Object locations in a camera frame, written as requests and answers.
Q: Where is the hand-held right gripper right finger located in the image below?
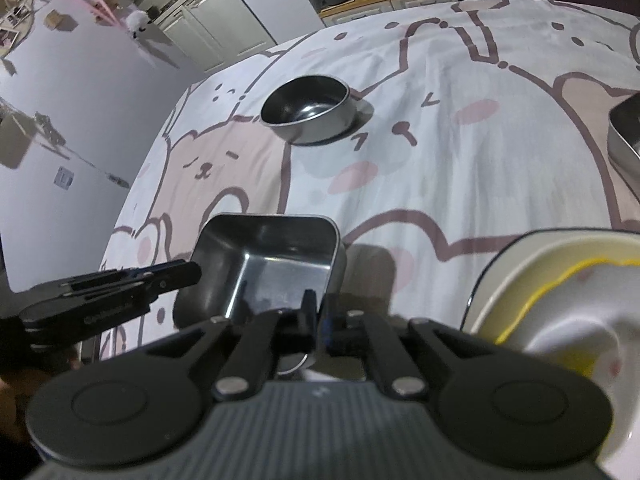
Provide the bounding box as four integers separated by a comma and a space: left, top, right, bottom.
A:
322, 309, 498, 400

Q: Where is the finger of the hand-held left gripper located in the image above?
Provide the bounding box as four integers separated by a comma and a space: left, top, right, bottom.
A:
60, 260, 190, 288
75, 263, 203, 307

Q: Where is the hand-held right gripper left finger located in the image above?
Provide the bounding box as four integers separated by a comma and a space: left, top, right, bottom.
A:
142, 287, 321, 402

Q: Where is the square steel container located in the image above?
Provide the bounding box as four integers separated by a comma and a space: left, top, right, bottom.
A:
171, 213, 347, 376

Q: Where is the round steel bowl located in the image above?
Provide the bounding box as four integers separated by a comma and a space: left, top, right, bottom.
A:
260, 75, 351, 147

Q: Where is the cream ceramic bowl with handles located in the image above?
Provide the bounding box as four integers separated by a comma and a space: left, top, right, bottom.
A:
492, 240, 640, 480

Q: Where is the rectangular steel container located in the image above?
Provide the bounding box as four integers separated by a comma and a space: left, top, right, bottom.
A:
607, 92, 640, 181

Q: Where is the brown cardboard box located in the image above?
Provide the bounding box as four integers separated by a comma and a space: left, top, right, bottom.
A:
0, 110, 32, 170

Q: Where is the printed bear blanket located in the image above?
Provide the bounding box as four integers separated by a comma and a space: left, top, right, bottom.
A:
100, 0, 640, 361

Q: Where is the white plush toy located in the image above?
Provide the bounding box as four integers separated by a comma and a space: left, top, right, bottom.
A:
122, 9, 151, 40

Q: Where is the white cabinet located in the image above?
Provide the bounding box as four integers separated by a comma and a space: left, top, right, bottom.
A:
160, 0, 278, 73

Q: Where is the wooden counter with drawers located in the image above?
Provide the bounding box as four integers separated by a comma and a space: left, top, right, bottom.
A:
320, 0, 458, 27

